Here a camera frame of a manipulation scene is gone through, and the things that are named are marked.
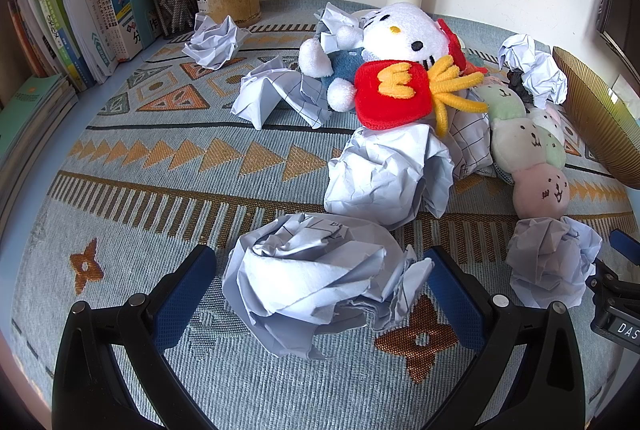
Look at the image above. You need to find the red fries plush toy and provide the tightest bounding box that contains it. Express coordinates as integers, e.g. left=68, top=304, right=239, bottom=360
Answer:
left=353, top=56, right=491, bottom=137

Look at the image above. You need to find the stack of flat books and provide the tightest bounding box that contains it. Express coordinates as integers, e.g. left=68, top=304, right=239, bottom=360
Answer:
left=0, top=73, right=80, bottom=221

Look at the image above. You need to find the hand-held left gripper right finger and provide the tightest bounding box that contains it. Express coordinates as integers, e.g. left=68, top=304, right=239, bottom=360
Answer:
left=422, top=246, right=586, bottom=430

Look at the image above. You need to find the crumpled checked paper sheet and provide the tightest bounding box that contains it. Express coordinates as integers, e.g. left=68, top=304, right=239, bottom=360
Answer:
left=442, top=88, right=497, bottom=181

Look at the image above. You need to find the small black object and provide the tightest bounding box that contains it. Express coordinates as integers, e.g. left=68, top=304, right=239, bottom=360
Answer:
left=506, top=68, right=535, bottom=104

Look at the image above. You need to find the blue patterned woven table mat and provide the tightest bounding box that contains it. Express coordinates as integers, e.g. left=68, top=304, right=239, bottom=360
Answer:
left=0, top=0, right=640, bottom=430

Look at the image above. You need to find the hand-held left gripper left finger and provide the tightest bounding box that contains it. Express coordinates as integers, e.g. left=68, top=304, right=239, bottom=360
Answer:
left=52, top=245, right=218, bottom=430

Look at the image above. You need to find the black mesh pen holder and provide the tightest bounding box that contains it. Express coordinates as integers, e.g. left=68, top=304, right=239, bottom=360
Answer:
left=149, top=0, right=201, bottom=40

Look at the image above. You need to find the large white paper ball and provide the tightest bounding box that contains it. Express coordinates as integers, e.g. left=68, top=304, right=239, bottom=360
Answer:
left=221, top=211, right=435, bottom=361

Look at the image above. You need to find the black computer monitor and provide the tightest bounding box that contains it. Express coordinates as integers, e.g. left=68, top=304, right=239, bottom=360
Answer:
left=594, top=0, right=640, bottom=60

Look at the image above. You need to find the pastel dango plush toy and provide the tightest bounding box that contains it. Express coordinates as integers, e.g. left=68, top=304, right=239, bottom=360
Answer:
left=472, top=76, right=571, bottom=219

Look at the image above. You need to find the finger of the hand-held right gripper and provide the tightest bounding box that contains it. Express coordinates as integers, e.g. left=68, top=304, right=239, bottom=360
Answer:
left=585, top=229, right=640, bottom=299

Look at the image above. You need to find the white cat plush toy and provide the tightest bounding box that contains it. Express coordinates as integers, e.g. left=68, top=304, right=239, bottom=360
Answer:
left=298, top=2, right=489, bottom=112

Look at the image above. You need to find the lined paper sheet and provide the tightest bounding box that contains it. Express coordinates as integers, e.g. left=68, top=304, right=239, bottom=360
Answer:
left=230, top=54, right=334, bottom=131

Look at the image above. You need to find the amber ribbed glass bowl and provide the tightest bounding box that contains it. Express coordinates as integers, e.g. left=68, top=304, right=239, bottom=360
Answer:
left=552, top=46, right=640, bottom=189

